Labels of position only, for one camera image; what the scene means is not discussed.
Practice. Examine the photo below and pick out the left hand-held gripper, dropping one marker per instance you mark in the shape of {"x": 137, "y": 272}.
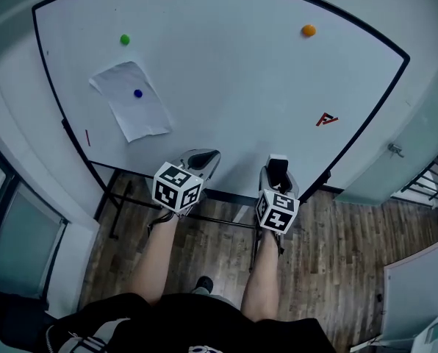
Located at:
{"x": 175, "y": 188}

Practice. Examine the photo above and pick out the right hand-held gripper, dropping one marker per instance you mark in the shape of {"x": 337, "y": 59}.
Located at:
{"x": 278, "y": 212}

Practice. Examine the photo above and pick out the black whiteboard eraser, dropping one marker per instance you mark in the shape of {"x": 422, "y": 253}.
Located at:
{"x": 278, "y": 171}

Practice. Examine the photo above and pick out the person's right forearm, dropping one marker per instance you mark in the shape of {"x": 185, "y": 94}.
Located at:
{"x": 261, "y": 281}

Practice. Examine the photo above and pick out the person's left forearm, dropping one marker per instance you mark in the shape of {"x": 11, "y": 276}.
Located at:
{"x": 154, "y": 259}

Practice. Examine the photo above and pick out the black framed whiteboard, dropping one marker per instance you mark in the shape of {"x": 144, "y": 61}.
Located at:
{"x": 233, "y": 79}

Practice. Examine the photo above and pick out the red logo sticker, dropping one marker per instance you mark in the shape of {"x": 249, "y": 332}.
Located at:
{"x": 326, "y": 120}

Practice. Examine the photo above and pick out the white paper sheet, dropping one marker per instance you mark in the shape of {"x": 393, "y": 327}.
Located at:
{"x": 134, "y": 112}

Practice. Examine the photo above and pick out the blue round magnet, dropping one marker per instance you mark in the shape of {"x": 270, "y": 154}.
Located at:
{"x": 138, "y": 93}

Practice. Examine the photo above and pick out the red marker pen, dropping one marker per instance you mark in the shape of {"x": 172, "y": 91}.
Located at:
{"x": 87, "y": 138}

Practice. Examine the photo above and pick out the person's dark shoe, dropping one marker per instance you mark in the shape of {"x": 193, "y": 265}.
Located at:
{"x": 204, "y": 283}

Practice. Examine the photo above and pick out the frosted glass door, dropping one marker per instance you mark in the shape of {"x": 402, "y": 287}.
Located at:
{"x": 406, "y": 153}

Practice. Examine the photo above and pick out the person's grey trouser leg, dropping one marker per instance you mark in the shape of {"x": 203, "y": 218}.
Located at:
{"x": 211, "y": 298}

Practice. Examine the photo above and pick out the green round magnet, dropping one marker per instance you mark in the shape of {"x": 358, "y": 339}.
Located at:
{"x": 125, "y": 39}

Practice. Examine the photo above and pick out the black metal railing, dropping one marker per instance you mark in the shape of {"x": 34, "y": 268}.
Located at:
{"x": 430, "y": 186}

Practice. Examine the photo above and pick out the orange round magnet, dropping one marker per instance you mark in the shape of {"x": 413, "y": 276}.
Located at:
{"x": 308, "y": 30}

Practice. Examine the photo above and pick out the person's black shirt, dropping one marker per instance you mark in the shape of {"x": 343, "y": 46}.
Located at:
{"x": 189, "y": 326}

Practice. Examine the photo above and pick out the white panel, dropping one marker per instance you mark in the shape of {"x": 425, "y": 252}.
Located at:
{"x": 417, "y": 292}

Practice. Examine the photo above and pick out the black framed glass partition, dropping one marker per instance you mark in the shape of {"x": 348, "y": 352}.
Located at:
{"x": 24, "y": 241}

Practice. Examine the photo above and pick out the white box green label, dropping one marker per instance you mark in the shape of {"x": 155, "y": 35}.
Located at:
{"x": 434, "y": 331}

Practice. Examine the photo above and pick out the black bag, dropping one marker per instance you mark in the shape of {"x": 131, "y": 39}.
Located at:
{"x": 13, "y": 318}

